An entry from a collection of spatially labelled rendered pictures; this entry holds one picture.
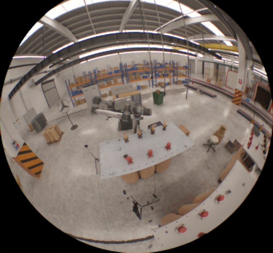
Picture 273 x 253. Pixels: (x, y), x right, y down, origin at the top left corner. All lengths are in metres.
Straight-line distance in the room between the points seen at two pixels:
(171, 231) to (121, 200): 1.84
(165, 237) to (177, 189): 1.83
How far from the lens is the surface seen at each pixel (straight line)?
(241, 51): 10.99
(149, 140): 1.66
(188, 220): 1.19
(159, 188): 2.67
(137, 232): 2.77
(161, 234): 1.16
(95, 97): 1.79
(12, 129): 4.92
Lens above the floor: 2.61
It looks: 33 degrees down
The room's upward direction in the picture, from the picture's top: 7 degrees counter-clockwise
